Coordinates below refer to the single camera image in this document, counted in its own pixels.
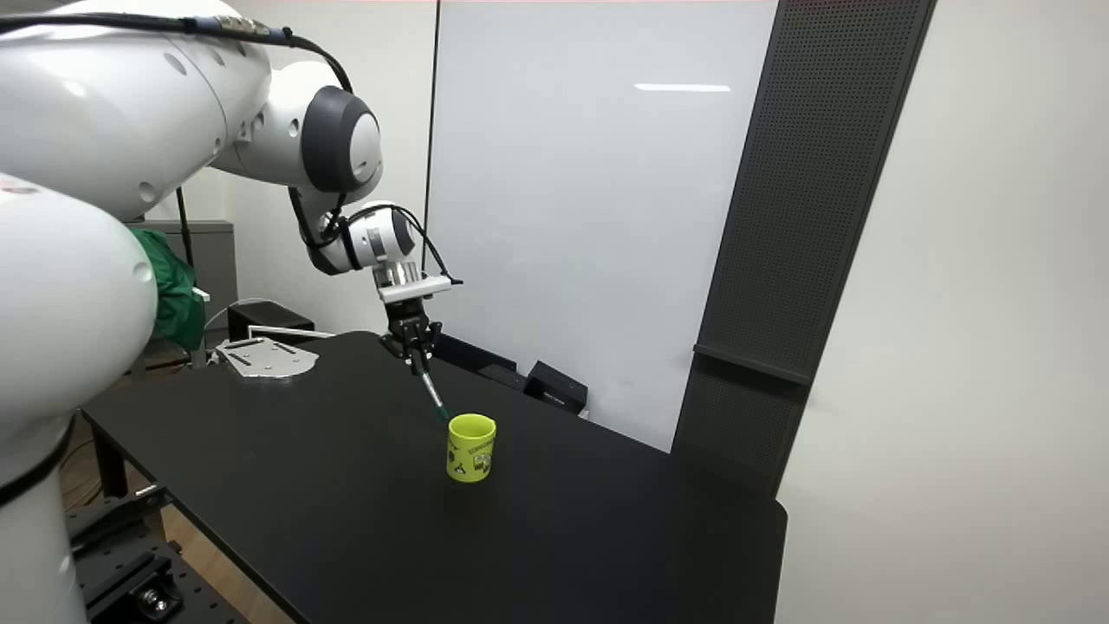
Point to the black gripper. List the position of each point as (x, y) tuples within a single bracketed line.
[(410, 332)]

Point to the green white marker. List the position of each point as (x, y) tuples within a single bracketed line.
[(433, 392)]

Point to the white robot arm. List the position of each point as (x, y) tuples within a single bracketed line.
[(107, 110)]

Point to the yellow-green mug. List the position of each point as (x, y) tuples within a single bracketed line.
[(469, 450)]

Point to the white flat mounting plate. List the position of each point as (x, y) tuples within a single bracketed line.
[(269, 358)]

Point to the small black box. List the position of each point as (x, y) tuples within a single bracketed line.
[(269, 319)]

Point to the green cloth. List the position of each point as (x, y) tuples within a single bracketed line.
[(177, 302)]

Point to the whiteboard panel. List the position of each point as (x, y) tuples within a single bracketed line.
[(583, 167)]

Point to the black perforated breadboard table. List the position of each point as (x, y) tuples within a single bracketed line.
[(137, 578)]

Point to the black vertical pillar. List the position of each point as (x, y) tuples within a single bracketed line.
[(825, 110)]

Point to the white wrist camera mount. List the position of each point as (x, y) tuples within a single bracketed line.
[(413, 288)]

